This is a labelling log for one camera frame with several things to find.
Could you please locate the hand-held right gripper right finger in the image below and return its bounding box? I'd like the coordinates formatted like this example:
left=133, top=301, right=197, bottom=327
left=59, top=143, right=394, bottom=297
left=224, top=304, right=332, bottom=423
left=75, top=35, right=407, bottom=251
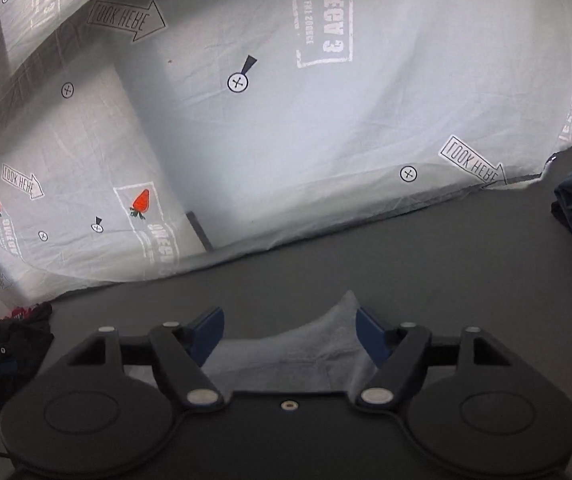
left=355, top=306, right=512, bottom=412

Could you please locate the white printed sheet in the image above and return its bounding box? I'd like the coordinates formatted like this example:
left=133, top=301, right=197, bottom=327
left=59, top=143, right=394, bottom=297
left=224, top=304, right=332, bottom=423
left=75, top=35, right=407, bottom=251
left=0, top=0, right=572, bottom=302

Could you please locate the grey zip hoodie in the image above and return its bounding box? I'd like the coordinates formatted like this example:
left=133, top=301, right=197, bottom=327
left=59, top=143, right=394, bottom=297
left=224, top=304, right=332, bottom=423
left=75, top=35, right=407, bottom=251
left=125, top=289, right=383, bottom=394

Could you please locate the pile of dark clothes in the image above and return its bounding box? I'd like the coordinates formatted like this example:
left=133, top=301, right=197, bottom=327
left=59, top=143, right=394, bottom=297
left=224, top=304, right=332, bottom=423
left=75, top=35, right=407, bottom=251
left=0, top=297, right=55, bottom=463

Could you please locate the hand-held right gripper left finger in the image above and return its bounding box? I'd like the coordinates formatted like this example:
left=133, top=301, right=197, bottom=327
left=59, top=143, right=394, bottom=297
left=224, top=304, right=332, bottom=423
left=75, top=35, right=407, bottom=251
left=68, top=307, right=225, bottom=412

